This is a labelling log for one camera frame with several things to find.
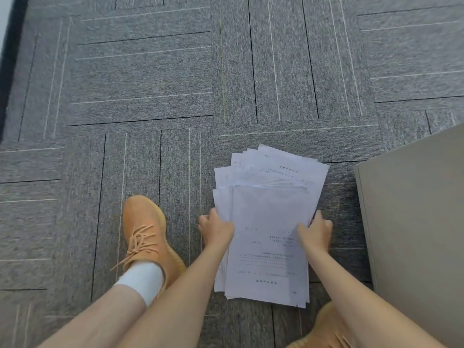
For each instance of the person's right thumb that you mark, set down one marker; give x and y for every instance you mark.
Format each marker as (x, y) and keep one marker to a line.
(303, 233)

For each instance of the orange laced sneaker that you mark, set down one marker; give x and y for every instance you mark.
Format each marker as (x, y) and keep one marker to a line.
(326, 329)
(145, 228)

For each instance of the person's left thumb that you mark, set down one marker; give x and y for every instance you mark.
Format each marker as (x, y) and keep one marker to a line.
(227, 229)

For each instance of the white sock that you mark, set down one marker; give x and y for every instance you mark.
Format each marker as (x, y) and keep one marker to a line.
(143, 280)

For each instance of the person's left hand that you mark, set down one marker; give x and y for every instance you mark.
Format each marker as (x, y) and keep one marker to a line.
(214, 232)

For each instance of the person's right hand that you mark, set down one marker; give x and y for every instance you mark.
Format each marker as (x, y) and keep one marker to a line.
(317, 236)

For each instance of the stack of white printed papers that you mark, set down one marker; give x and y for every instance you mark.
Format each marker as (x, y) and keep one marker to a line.
(270, 199)

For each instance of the person's right forearm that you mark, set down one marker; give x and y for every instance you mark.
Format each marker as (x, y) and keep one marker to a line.
(359, 304)

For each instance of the person's bare leg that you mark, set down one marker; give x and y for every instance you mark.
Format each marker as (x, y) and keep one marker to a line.
(98, 320)

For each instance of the person's left forearm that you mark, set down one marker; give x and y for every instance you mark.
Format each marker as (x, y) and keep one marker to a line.
(181, 297)

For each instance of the grey cabinet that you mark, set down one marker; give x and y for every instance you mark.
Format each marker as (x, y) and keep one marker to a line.
(417, 228)

